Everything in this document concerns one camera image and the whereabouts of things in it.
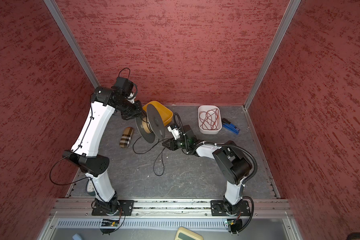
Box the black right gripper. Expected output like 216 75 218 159
162 136 190 151

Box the grey perforated cable spool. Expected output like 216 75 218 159
135 104 165 143

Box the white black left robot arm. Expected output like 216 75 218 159
63 84 143 216

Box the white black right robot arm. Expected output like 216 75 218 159
162 137 258 216

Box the plaid fabric glasses case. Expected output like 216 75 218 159
119 127 134 148

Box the yellow plastic tub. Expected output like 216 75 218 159
143 101 174 127

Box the white plastic tray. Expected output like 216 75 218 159
198 105 222 135

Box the blue stapler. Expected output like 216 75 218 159
222 118 240 135

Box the beige device at bottom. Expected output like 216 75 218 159
175 227 204 240

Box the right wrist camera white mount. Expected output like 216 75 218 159
167 124 186 141

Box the red cable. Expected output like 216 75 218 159
198 108 221 131

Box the black corrugated cable conduit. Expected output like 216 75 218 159
173 112 258 185

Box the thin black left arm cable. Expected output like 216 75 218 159
49 67 132 186

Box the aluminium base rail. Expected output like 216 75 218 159
50 198 293 232

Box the aluminium corner post left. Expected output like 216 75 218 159
43 0 100 88

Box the aluminium corner post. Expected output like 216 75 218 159
43 0 100 88
244 0 301 111

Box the aluminium corner post right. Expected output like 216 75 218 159
244 0 301 111

